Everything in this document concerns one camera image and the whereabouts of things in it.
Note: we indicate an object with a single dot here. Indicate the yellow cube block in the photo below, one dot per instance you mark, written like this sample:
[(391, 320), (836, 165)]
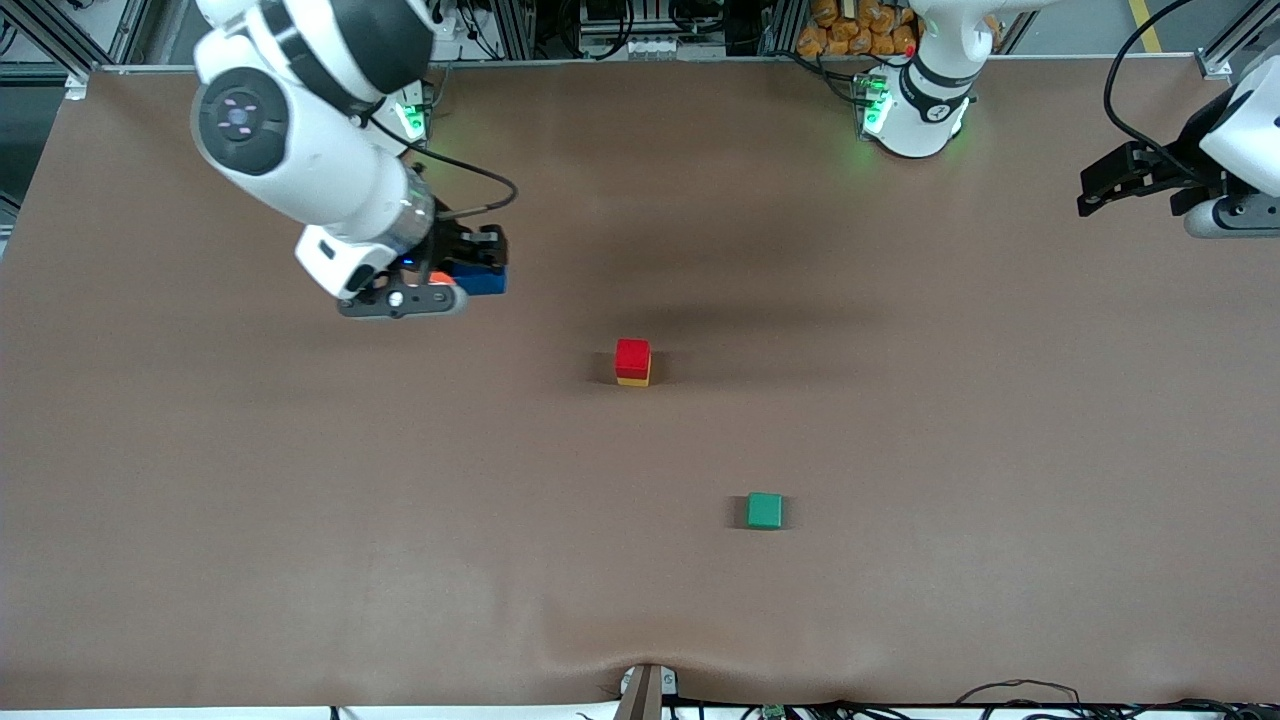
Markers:
[(634, 382)]

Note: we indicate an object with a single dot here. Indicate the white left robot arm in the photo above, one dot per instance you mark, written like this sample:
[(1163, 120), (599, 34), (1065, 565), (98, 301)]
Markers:
[(925, 110)]

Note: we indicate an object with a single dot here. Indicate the red cube block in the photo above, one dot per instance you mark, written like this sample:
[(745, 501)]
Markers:
[(632, 357)]

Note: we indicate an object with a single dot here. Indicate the vertical aluminium profile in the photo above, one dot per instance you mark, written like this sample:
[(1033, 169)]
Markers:
[(512, 30), (780, 25)]

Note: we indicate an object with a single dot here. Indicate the green cube block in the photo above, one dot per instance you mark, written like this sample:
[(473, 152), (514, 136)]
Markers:
[(764, 510)]

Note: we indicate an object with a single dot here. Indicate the orange cube block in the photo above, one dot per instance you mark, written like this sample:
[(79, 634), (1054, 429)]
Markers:
[(440, 278)]

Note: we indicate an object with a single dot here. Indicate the white terminal strip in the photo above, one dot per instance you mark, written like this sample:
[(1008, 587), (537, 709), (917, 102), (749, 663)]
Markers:
[(652, 46)]

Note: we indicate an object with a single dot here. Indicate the orange lumpy bag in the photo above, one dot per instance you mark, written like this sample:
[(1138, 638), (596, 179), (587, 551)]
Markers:
[(850, 35)]

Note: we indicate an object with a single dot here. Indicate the brown camera mount post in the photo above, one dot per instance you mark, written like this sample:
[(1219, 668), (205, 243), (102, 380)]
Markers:
[(640, 700)]

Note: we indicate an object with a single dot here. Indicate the blue cube block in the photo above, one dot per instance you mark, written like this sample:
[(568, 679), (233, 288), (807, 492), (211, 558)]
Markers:
[(485, 282)]

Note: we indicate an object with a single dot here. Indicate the aluminium frame post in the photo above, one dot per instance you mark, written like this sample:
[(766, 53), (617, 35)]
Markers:
[(50, 40), (1225, 50)]

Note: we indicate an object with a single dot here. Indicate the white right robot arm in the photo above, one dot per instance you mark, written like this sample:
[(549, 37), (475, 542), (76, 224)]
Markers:
[(300, 150)]

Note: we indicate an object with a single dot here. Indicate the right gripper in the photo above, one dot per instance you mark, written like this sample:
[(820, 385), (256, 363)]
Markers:
[(456, 243)]

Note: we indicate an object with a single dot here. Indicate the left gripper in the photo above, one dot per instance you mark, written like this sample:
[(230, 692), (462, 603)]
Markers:
[(1176, 176)]

